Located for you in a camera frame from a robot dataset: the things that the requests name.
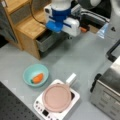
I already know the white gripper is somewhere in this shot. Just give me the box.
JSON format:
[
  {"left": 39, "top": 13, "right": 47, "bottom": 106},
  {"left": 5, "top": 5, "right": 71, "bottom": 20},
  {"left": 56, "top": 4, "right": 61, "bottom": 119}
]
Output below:
[{"left": 44, "top": 4, "right": 80, "bottom": 37}]

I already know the orange carrot piece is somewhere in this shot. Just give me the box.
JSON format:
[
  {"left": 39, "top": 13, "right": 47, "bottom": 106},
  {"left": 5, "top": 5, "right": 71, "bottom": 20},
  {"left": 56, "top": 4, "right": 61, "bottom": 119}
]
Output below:
[{"left": 31, "top": 73, "right": 44, "bottom": 84}]

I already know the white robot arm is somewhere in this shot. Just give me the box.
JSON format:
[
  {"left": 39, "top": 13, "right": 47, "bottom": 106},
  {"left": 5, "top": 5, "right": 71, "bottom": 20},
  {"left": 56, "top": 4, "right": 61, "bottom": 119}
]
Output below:
[{"left": 44, "top": 0, "right": 108, "bottom": 36}]

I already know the orange-tipped tool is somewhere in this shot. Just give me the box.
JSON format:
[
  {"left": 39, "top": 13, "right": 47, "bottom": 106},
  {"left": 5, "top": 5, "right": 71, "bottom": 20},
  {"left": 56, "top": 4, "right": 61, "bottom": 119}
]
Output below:
[{"left": 80, "top": 27, "right": 87, "bottom": 33}]

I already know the grey metal drawer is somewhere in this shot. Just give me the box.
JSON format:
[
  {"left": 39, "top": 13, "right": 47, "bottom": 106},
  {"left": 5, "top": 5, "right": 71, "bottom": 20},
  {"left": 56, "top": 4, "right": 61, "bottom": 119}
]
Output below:
[{"left": 36, "top": 30, "right": 65, "bottom": 52}]

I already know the wooden cabinet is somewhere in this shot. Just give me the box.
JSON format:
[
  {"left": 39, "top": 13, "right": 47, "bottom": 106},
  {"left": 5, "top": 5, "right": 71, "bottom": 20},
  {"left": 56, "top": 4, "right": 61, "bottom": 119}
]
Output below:
[{"left": 0, "top": 0, "right": 51, "bottom": 59}]

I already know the teal bowl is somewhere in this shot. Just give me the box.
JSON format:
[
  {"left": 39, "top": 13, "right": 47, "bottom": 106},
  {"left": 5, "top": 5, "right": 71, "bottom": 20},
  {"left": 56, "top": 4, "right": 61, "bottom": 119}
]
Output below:
[{"left": 23, "top": 64, "right": 49, "bottom": 87}]

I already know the silver toaster oven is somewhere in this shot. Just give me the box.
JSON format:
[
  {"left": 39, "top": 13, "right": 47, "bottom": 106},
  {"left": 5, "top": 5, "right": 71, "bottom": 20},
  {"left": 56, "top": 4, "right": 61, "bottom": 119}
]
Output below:
[{"left": 89, "top": 39, "right": 120, "bottom": 120}]

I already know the pink pan with lid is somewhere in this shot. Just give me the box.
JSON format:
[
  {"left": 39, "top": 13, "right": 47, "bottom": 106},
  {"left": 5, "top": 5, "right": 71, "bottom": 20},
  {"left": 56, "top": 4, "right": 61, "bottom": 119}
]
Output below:
[{"left": 42, "top": 73, "right": 76, "bottom": 112}]

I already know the white induction cooker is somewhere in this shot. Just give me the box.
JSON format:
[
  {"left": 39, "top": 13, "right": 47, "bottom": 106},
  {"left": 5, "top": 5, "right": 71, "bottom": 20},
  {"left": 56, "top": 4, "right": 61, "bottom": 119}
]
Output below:
[{"left": 33, "top": 79, "right": 80, "bottom": 120}]

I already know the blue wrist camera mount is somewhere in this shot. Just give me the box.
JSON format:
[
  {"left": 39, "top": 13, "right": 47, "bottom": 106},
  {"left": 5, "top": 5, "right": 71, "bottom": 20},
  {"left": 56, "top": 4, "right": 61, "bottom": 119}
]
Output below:
[{"left": 46, "top": 13, "right": 69, "bottom": 32}]

